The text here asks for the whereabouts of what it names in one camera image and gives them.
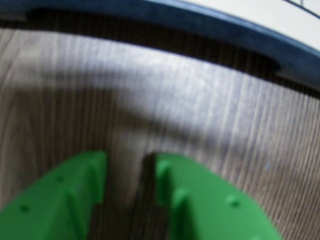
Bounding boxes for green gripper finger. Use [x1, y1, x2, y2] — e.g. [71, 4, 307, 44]
[0, 149, 110, 240]
[136, 151, 284, 240]

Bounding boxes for white gridded go board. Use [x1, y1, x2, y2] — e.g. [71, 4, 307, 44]
[0, 0, 320, 92]

